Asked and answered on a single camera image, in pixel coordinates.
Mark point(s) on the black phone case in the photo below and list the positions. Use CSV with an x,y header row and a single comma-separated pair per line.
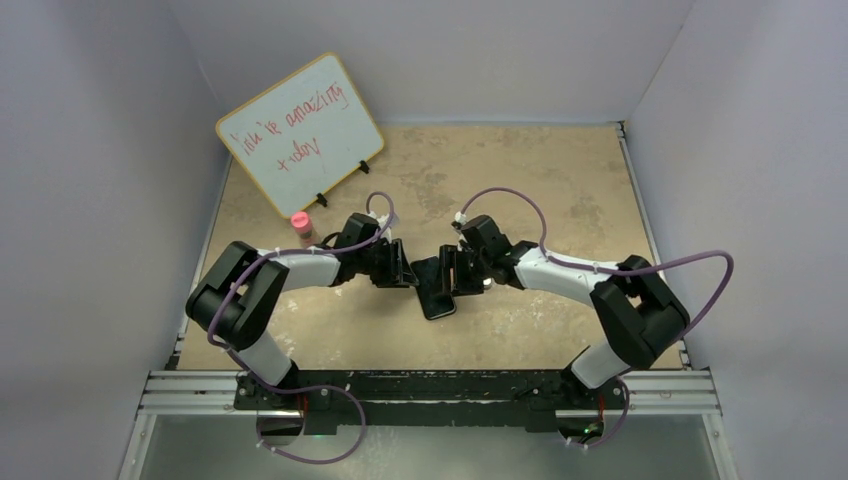
x,y
428,273

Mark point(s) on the pink capped bottle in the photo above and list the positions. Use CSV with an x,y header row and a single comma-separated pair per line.
x,y
303,226

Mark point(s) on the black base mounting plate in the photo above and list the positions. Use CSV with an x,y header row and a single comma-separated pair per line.
x,y
537,400

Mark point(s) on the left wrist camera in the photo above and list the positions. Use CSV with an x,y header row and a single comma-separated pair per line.
x,y
383,218

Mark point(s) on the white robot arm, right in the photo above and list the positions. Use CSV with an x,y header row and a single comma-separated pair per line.
x,y
639,314

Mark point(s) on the whiteboard with red writing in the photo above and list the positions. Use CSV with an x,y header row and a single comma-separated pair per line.
x,y
302,136

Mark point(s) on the black smartphone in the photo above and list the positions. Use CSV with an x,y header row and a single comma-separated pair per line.
x,y
435,304

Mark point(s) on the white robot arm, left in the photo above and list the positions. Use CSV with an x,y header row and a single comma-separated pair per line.
x,y
233,303

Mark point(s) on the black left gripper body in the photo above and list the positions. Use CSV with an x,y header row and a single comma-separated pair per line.
x,y
377,263

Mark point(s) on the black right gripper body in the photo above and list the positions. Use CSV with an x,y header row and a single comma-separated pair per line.
x,y
472,269

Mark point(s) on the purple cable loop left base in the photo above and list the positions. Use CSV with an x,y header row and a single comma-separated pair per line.
x,y
316,423

